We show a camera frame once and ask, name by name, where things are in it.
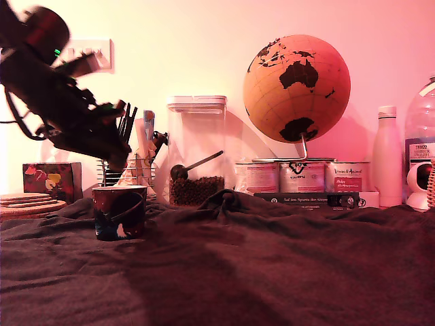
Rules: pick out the clear jar with white lid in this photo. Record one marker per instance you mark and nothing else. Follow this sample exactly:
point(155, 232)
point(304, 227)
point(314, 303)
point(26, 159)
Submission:
point(195, 135)

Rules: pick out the blue patterned utensil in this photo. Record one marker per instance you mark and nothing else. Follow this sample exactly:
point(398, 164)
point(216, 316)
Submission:
point(148, 125)

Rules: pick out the white paper packet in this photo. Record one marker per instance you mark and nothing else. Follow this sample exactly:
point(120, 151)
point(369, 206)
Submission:
point(141, 142)

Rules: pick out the square cork coaster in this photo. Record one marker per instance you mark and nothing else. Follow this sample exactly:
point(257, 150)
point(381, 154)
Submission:
point(22, 195)
point(25, 202)

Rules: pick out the small white box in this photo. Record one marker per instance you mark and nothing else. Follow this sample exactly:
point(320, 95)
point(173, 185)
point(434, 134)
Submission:
point(370, 199)

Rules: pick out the floral tissue box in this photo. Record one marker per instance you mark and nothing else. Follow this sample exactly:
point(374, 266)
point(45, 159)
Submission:
point(49, 180)

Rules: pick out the coffee beans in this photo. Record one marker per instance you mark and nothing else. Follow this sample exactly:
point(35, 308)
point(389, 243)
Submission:
point(195, 191)

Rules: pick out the long black capsule box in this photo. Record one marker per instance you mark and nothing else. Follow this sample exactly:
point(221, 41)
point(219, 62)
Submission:
point(297, 199)

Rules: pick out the round cork trivet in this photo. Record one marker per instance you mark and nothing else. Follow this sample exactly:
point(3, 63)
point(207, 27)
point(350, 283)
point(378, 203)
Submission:
point(18, 212)

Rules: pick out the crumpled paper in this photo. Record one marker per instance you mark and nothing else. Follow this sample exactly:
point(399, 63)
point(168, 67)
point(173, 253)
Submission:
point(127, 176)

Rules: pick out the dark cloth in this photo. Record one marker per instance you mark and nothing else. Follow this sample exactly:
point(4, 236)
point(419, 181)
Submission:
point(217, 288)

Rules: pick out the white metal bottle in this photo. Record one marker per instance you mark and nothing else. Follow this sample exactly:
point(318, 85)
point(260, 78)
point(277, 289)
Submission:
point(386, 162)

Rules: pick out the patterned paper coffee cup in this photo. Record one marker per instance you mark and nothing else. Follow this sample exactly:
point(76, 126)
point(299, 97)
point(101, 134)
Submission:
point(117, 214)

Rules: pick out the small white round camera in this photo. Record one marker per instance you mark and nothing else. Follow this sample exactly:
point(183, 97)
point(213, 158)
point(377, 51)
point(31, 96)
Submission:
point(412, 199)

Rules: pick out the cork globe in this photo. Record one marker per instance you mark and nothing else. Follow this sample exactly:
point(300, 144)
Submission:
point(297, 101)

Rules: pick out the tin can with triangle logo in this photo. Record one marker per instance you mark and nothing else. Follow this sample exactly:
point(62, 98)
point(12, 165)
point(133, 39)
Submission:
point(301, 177)

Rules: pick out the metal globe stand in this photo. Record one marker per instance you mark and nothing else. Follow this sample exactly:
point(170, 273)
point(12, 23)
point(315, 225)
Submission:
point(305, 148)

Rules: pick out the dark coffee scoop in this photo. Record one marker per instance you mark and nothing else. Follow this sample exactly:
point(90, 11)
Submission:
point(178, 172)

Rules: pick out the tin can with script label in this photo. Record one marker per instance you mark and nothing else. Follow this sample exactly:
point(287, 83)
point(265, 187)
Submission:
point(348, 176)

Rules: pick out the large clear water bottle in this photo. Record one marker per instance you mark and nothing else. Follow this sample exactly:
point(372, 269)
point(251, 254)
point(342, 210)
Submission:
point(420, 121)

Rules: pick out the dark brown tool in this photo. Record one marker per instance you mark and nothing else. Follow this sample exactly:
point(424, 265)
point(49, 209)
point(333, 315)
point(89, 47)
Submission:
point(161, 138)

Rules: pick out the tin can with text label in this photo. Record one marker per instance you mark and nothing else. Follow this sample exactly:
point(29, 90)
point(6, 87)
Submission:
point(257, 176)

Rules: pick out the white light switch plate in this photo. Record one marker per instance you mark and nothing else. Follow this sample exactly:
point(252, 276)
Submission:
point(102, 54)

